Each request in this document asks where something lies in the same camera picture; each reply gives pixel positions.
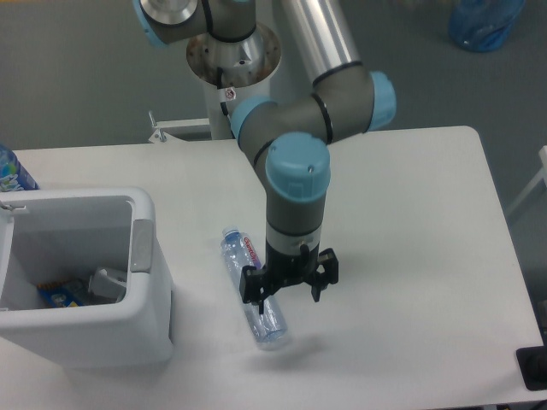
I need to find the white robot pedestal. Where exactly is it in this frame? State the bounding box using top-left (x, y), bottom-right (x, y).
top-left (186, 22), bottom-right (281, 140)

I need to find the white frame at right edge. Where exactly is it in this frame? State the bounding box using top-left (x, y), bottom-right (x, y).
top-left (506, 145), bottom-right (546, 224)

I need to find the white base bracket left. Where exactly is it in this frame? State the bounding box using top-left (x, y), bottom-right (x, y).
top-left (148, 110), bottom-right (211, 144)

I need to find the white paper packet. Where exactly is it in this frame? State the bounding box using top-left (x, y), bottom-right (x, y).
top-left (88, 266), bottom-right (127, 302)

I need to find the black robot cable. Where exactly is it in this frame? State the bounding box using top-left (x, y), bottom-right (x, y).
top-left (215, 67), bottom-right (239, 140)

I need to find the clear plastic water bottle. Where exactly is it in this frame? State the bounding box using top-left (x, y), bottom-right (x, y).
top-left (220, 225), bottom-right (291, 351)

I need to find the blue labelled bottle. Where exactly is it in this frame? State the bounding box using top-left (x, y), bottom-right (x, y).
top-left (1, 145), bottom-right (39, 192)

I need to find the white trash can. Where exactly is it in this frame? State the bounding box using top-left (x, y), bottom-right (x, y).
top-left (1, 187), bottom-right (174, 368)

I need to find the blue snack wrapper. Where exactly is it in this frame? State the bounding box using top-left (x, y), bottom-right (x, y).
top-left (36, 280), bottom-right (85, 308)

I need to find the black device at table edge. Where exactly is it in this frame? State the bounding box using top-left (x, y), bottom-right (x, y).
top-left (516, 346), bottom-right (546, 391)

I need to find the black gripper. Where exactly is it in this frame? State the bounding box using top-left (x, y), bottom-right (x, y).
top-left (239, 242), bottom-right (339, 315)

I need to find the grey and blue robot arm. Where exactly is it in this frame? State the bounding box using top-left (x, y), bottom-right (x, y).
top-left (133, 1), bottom-right (397, 307)

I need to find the blue plastic bag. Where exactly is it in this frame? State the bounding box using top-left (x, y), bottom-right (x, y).
top-left (447, 0), bottom-right (526, 53)

